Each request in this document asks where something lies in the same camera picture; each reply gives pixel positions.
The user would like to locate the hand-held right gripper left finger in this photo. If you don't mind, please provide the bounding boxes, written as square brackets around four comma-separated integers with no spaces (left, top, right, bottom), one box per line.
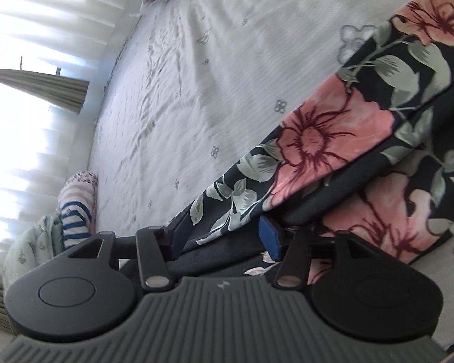
[66,213,193,293]

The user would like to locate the bed with white sheet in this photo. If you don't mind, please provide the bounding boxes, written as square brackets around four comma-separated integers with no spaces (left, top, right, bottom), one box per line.
[87,0,454,363]

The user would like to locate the black floral pants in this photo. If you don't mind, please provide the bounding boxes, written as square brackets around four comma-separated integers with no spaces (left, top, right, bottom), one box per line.
[168,0,454,284]

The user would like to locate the blue white striped cloth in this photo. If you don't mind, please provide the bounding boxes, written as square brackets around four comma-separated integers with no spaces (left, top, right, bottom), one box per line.
[58,201,94,251]

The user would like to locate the sheer white curtain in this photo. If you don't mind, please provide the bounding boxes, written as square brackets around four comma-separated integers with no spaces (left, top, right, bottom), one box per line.
[0,0,144,252]

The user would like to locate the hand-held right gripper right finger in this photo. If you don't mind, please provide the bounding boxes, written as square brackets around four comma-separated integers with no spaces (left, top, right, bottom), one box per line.
[259,215,370,293]

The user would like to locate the folded green blanket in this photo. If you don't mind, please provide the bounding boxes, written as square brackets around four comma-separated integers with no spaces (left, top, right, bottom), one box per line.
[2,214,67,285]

